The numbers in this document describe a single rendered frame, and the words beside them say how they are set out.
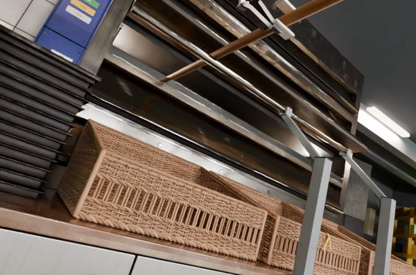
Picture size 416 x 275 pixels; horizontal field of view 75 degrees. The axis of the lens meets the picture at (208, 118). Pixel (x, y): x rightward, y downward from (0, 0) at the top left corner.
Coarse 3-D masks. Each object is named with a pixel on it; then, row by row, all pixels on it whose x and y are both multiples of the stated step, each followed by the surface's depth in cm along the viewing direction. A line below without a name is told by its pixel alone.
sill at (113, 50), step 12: (132, 60) 117; (144, 72) 120; (156, 72) 123; (168, 84) 126; (180, 84) 129; (192, 96) 132; (216, 108) 140; (240, 120) 148; (252, 132) 152; (276, 144) 162; (300, 156) 173; (336, 180) 193
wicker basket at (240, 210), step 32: (96, 128) 85; (96, 160) 61; (128, 160) 63; (160, 160) 115; (64, 192) 77; (96, 192) 59; (128, 192) 103; (160, 192) 67; (192, 192) 72; (224, 192) 107; (128, 224) 62; (160, 224) 66; (192, 224) 71; (224, 224) 98; (256, 224) 83; (256, 256) 82
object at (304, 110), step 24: (144, 0) 113; (168, 0) 113; (144, 24) 125; (168, 24) 122; (192, 24) 119; (216, 48) 130; (216, 72) 146; (240, 72) 142; (264, 72) 141; (288, 96) 153; (312, 120) 170; (360, 144) 187
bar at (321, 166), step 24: (192, 48) 90; (264, 96) 107; (288, 120) 110; (336, 144) 132; (312, 168) 92; (360, 168) 128; (312, 192) 87; (312, 216) 83; (384, 216) 110; (312, 240) 81; (384, 240) 107; (312, 264) 80; (384, 264) 103
